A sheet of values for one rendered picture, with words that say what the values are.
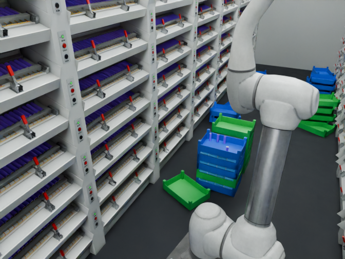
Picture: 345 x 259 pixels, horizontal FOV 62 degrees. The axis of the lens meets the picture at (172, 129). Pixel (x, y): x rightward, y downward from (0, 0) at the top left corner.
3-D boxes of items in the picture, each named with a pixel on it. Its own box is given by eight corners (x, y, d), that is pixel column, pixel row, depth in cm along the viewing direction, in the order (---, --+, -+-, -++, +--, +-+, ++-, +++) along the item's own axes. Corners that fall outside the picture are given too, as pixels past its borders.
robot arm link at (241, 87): (235, 60, 113) (269, 64, 106) (234, 102, 122) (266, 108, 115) (219, 72, 104) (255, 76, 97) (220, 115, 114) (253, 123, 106)
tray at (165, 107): (189, 95, 255) (194, 82, 247) (156, 125, 207) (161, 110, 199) (169, 85, 259) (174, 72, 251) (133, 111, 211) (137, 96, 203)
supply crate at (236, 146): (246, 146, 209) (247, 137, 205) (238, 161, 194) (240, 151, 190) (207, 137, 221) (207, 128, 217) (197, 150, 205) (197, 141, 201)
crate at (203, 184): (241, 181, 225) (242, 172, 221) (233, 197, 209) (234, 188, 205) (205, 170, 237) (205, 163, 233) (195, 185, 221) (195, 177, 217)
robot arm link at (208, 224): (200, 226, 140) (200, 190, 130) (235, 243, 130) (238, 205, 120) (181, 249, 128) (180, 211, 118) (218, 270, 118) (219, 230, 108)
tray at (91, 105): (147, 79, 181) (151, 66, 176) (82, 118, 134) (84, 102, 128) (121, 65, 185) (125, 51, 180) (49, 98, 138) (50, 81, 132)
